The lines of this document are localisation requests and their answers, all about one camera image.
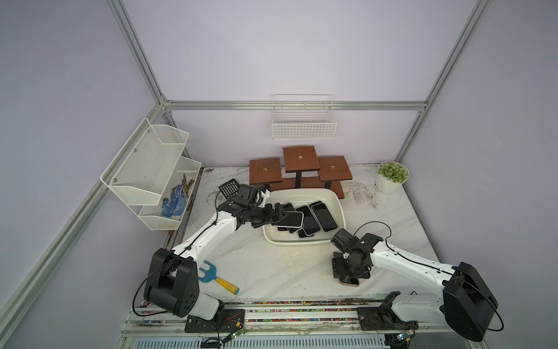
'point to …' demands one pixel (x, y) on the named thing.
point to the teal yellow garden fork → (211, 275)
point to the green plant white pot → (390, 177)
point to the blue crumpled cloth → (176, 206)
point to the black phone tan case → (349, 281)
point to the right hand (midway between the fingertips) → (346, 276)
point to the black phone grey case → (323, 216)
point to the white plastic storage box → (332, 198)
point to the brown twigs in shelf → (186, 187)
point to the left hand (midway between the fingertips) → (278, 219)
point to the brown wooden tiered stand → (301, 169)
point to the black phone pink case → (310, 225)
